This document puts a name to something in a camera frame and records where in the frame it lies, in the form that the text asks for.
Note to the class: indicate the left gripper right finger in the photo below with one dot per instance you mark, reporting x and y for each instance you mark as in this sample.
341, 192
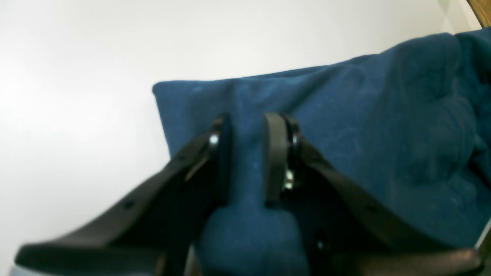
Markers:
345, 231

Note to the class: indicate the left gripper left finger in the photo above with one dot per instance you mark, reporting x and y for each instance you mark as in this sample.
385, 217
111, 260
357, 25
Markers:
151, 230

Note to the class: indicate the dark blue T-shirt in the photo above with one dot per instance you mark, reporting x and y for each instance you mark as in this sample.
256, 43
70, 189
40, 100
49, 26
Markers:
410, 125

